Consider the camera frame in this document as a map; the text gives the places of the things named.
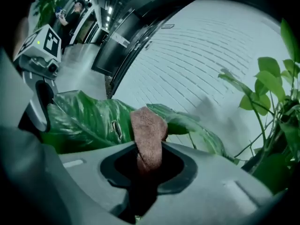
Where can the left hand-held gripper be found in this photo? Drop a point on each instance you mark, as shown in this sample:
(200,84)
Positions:
(50,43)

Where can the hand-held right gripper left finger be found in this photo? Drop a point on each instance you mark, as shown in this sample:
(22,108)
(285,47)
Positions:
(89,191)

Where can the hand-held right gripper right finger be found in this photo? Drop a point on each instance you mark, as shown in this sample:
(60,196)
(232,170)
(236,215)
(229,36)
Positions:
(211,200)

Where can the green broad-leaf plant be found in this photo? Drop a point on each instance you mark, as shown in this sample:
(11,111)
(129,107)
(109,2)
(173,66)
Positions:
(89,121)

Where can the pink cloth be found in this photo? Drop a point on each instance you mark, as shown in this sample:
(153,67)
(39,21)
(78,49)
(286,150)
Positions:
(148,130)

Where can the person's left forearm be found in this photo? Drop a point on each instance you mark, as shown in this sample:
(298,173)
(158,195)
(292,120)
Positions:
(21,32)

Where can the slender bamboo plant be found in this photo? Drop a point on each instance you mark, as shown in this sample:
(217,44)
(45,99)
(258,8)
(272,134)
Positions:
(47,3)

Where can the brown gravel strip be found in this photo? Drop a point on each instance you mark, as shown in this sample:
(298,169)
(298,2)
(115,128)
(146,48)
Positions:
(108,85)

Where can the black framed glass partition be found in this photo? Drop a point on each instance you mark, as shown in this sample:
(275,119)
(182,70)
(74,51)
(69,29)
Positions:
(93,32)

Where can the white red door poster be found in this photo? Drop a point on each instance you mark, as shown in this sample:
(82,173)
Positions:
(122,40)

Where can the small wall control panel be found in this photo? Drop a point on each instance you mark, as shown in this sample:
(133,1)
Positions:
(148,44)

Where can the grey wall sign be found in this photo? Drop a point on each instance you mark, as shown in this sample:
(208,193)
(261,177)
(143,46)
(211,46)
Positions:
(167,26)

